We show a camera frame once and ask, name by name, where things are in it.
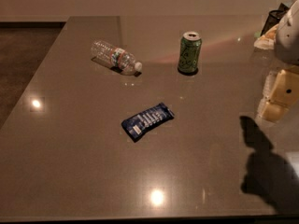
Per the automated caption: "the crumpled white paper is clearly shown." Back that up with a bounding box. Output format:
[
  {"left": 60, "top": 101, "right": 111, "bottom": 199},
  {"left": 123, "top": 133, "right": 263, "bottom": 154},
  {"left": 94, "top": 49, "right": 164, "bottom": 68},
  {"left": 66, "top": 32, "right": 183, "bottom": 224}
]
[{"left": 254, "top": 24, "right": 278, "bottom": 49}]

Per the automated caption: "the black mesh cup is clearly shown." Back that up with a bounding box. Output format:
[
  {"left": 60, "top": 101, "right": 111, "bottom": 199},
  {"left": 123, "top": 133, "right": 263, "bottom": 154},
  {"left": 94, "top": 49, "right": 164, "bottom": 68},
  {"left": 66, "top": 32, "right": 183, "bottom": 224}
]
[{"left": 261, "top": 3, "right": 289, "bottom": 35}]

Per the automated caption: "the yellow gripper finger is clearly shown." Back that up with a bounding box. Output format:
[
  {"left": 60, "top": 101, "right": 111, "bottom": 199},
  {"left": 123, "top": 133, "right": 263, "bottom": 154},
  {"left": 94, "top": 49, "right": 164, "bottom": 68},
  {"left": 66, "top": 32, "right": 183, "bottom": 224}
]
[{"left": 257, "top": 100, "right": 289, "bottom": 122}]

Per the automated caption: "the green soda can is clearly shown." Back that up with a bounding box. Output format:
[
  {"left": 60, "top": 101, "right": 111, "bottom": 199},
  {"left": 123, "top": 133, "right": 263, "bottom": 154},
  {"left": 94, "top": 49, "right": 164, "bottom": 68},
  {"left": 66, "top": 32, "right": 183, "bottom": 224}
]
[{"left": 178, "top": 31, "right": 202, "bottom": 76}]

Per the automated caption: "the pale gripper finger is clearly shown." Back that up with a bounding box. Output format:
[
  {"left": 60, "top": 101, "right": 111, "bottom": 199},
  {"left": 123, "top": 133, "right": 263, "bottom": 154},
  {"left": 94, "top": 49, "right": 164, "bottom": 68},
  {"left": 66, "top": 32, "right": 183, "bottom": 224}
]
[{"left": 263, "top": 71, "right": 278, "bottom": 97}]

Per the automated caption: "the blue rxbar chocolate wrapper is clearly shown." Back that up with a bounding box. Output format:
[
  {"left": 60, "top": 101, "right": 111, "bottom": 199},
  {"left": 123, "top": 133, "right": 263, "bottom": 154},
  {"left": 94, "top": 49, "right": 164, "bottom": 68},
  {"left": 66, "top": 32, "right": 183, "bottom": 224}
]
[{"left": 121, "top": 103, "right": 175, "bottom": 142}]

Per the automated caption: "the clear plastic water bottle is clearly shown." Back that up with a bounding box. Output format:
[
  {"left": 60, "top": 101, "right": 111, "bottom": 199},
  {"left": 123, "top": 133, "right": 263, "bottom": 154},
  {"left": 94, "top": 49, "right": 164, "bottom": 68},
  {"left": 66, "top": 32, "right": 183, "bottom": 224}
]
[{"left": 91, "top": 40, "right": 142, "bottom": 76}]

